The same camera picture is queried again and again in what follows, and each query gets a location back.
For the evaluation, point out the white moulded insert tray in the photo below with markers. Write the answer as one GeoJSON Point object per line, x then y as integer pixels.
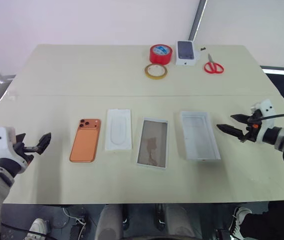
{"type": "Point", "coordinates": [118, 130]}

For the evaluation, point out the orange smartphone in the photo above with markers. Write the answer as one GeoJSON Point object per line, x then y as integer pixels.
{"type": "Point", "coordinates": [85, 142]}

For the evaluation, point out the small black clip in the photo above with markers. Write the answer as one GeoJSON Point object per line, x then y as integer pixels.
{"type": "Point", "coordinates": [202, 49]}

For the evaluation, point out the white open box base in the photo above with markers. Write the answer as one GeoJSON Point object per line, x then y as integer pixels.
{"type": "Point", "coordinates": [199, 136]}

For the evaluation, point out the white box with dark phone print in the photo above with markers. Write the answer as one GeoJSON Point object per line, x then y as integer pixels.
{"type": "Point", "coordinates": [186, 52]}

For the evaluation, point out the black and white sneaker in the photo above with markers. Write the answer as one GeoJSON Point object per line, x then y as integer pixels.
{"type": "Point", "coordinates": [237, 221]}

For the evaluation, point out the dark grey pole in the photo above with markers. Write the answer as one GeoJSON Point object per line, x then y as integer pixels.
{"type": "Point", "coordinates": [197, 20]}

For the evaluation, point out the black shoe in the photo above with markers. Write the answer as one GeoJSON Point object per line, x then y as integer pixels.
{"type": "Point", "coordinates": [160, 217]}
{"type": "Point", "coordinates": [125, 217]}

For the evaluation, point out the white lid with phone print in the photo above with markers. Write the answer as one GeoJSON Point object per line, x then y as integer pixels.
{"type": "Point", "coordinates": [153, 143]}

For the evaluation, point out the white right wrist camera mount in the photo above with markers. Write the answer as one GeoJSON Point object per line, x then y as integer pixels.
{"type": "Point", "coordinates": [266, 112]}

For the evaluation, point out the black trouser leg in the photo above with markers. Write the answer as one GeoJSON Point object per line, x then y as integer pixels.
{"type": "Point", "coordinates": [266, 222]}

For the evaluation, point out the dark horizontal bar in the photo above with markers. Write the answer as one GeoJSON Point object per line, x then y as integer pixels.
{"type": "Point", "coordinates": [281, 71]}

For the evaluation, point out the red tape roll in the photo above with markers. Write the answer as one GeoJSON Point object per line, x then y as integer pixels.
{"type": "Point", "coordinates": [159, 56]}

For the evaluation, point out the thin yellow tape roll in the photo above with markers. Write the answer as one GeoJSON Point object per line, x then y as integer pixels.
{"type": "Point", "coordinates": [146, 73]}

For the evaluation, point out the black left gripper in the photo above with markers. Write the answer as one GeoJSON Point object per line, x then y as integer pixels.
{"type": "Point", "coordinates": [24, 153]}

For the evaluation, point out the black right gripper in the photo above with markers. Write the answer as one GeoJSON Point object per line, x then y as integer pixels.
{"type": "Point", "coordinates": [252, 130]}

